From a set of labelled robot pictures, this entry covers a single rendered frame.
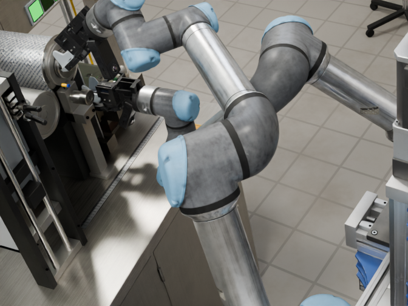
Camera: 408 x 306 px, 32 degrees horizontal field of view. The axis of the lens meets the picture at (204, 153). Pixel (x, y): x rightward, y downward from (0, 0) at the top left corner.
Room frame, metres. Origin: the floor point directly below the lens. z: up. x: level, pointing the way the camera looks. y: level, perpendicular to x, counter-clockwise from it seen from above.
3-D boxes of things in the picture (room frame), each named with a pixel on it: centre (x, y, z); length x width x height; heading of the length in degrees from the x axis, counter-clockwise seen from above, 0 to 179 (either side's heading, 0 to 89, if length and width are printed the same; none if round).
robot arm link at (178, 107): (1.48, 0.04, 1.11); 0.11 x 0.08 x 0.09; 55
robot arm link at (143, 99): (1.52, 0.11, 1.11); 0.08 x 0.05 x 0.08; 145
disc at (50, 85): (1.59, 0.30, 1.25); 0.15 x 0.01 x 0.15; 146
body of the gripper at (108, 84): (1.57, 0.17, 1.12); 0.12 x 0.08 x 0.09; 55
